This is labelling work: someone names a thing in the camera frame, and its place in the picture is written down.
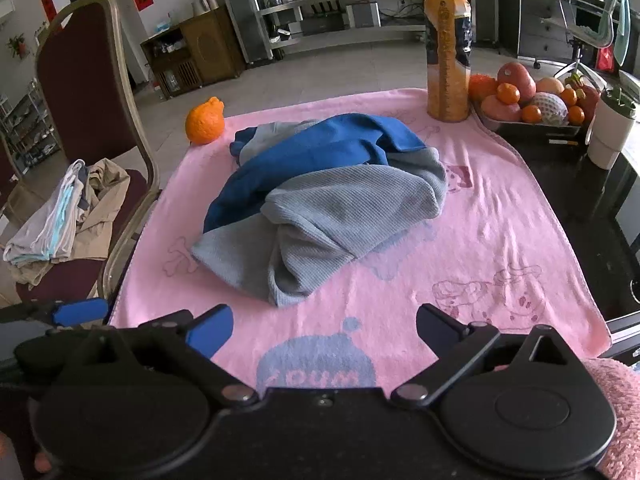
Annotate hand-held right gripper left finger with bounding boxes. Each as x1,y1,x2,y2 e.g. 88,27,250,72
85,304,258,407

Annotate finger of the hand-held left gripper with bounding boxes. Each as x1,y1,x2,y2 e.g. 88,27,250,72
0,298,109,331

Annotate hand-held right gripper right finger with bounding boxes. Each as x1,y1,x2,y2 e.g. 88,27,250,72
390,303,583,407

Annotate blue and grey garment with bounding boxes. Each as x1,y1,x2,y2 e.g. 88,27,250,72
190,112,448,309

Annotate beige clothes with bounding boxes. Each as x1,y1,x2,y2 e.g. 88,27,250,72
10,157,132,291

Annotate pink printed blanket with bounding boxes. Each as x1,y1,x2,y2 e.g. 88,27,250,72
107,87,613,396

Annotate bumpy orange tangerine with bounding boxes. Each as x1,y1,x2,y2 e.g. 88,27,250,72
185,96,226,147

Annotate metal fruit tray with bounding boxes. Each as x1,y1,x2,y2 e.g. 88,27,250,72
470,95,596,148

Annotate white cup with lid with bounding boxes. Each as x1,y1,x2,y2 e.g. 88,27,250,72
586,85,638,171

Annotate tray of mixed fruit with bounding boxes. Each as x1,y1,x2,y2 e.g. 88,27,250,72
467,61,601,127

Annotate orange juice bottle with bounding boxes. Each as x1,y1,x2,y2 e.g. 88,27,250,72
424,0,473,124

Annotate brown wooden cabinet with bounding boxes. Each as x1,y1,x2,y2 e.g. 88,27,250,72
140,6,246,101

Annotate black cabinet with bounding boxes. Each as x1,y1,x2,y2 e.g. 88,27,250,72
497,0,616,61

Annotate silver box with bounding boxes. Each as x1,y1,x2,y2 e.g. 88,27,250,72
345,2,382,28

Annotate black device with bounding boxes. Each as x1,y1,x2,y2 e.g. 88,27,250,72
302,2,348,36

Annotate grey standing air conditioner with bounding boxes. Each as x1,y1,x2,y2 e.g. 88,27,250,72
216,0,275,66

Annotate grey office chair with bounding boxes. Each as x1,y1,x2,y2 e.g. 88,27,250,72
532,0,631,78

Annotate teal hanging garment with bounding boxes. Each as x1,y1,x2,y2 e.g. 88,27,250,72
607,0,632,67

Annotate metal wire rack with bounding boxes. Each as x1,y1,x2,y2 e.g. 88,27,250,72
0,77,63,173

